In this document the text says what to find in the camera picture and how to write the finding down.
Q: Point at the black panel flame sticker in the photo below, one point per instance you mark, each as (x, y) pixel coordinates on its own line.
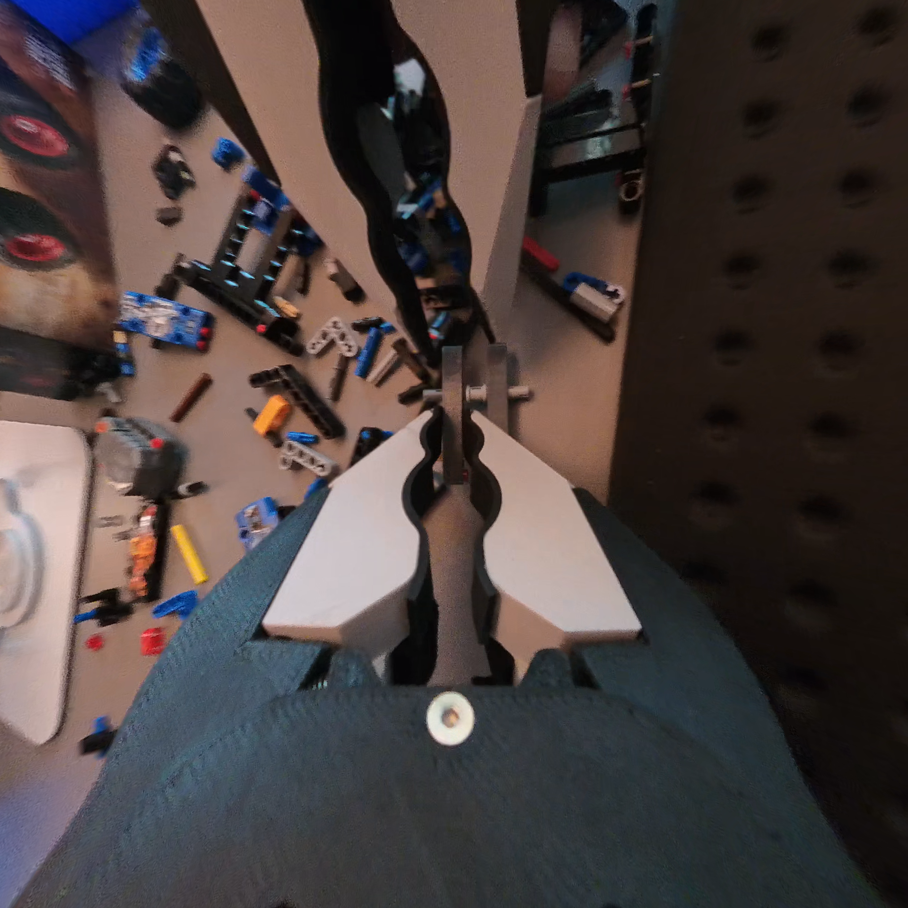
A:
(146, 546)

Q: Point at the white desk stand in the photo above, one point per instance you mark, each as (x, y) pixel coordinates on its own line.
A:
(36, 596)

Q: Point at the blue plastic bin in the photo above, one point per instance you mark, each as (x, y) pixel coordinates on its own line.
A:
(71, 14)

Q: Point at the black white toy pin cluster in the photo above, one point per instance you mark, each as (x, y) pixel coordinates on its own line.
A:
(173, 170)

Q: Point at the small black toy connector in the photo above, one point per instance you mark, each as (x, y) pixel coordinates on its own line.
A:
(98, 737)

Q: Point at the black beam red pins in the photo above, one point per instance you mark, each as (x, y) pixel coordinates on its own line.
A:
(640, 100)

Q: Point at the blue flame sticker panel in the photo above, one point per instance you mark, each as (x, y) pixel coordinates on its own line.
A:
(163, 321)
(257, 521)

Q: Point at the monster truck toy set box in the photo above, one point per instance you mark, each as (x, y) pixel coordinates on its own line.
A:
(50, 199)

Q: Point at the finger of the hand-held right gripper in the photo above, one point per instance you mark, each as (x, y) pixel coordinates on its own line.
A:
(284, 85)
(490, 114)

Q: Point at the black toy chassis assembly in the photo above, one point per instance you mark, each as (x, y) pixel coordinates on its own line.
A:
(248, 263)

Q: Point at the brown toy axle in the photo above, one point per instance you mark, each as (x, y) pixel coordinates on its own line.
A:
(192, 397)

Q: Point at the red toy axle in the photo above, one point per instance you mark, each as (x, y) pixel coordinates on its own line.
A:
(541, 256)

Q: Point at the small red toy disc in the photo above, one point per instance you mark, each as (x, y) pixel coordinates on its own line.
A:
(94, 641)

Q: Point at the black wheel blue rim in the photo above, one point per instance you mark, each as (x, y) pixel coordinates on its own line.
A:
(163, 82)

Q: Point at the small grey angled beam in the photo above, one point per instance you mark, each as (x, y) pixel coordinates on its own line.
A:
(329, 336)
(304, 457)

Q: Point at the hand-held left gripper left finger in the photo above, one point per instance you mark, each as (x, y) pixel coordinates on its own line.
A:
(348, 568)

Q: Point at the grey desk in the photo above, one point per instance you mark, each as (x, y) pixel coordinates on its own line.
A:
(213, 667)

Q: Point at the dark grey toy beam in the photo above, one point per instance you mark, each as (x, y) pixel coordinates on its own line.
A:
(454, 412)

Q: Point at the black toy frame block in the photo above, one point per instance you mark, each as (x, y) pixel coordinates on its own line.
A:
(589, 142)

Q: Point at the yellow toy axle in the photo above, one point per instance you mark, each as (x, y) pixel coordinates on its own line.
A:
(189, 554)

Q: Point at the small blue toy beam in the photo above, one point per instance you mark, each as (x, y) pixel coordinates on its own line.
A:
(175, 603)

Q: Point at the black perforated board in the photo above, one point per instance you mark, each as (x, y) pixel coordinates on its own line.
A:
(766, 426)

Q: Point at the thick black toy beam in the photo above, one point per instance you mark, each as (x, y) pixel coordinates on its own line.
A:
(305, 397)

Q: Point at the small blue toy pin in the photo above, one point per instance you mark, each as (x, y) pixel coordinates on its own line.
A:
(227, 153)

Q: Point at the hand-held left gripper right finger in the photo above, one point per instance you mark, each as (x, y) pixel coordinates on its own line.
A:
(561, 568)

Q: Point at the grey toy pull-back motor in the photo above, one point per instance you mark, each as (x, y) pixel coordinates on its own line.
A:
(138, 457)

